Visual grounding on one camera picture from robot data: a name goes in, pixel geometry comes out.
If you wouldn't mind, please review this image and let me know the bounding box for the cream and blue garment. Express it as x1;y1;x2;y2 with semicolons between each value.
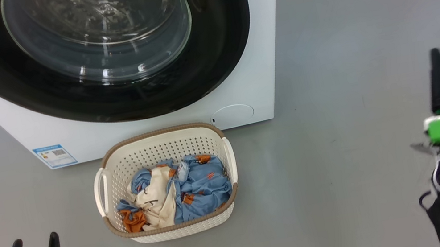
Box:
110;163;185;235

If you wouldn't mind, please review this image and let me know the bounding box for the black glass washing machine door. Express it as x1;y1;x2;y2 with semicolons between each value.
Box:
0;0;266;144

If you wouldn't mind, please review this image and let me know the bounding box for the blue garment orange print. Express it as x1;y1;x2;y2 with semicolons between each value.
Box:
163;149;237;225

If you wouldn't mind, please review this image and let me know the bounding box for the cream laundry basket brown rim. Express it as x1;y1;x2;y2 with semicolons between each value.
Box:
85;116;247;247

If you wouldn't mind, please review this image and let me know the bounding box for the white front-load washing machine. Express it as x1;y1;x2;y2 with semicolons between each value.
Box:
0;0;307;179

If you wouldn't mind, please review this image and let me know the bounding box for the blue energy label sticker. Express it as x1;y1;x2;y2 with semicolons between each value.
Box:
32;142;79;172

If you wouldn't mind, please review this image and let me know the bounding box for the oval drain filter cover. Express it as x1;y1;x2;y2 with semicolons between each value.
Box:
209;101;256;127

